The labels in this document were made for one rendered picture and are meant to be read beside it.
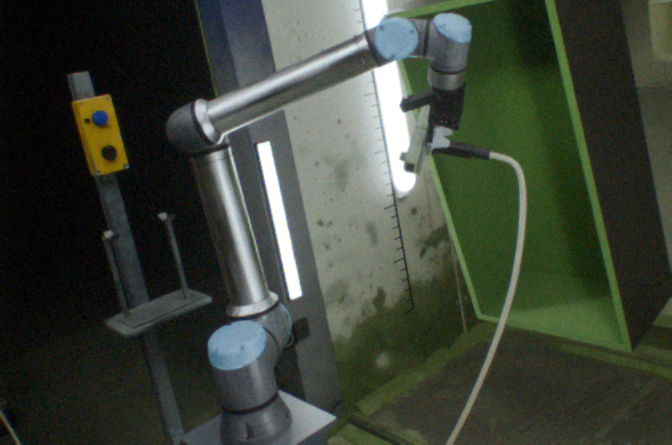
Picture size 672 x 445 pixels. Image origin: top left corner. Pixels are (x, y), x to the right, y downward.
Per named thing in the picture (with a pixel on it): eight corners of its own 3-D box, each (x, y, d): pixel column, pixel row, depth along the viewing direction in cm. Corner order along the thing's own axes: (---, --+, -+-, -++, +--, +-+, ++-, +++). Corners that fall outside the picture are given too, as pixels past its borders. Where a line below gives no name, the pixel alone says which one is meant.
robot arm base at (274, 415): (246, 459, 164) (237, 423, 162) (208, 433, 179) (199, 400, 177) (306, 421, 176) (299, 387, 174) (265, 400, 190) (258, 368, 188)
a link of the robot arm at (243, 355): (211, 412, 170) (195, 349, 166) (232, 378, 186) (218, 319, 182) (269, 407, 167) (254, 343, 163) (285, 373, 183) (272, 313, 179)
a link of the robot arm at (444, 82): (426, 72, 164) (432, 54, 172) (425, 90, 167) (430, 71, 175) (463, 77, 163) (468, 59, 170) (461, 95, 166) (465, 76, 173)
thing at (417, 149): (486, 174, 168) (397, 157, 173) (483, 189, 171) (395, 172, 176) (502, 80, 205) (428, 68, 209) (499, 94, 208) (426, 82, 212)
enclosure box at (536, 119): (524, 269, 278) (445, -17, 238) (675, 291, 234) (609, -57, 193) (477, 318, 258) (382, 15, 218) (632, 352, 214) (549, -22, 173)
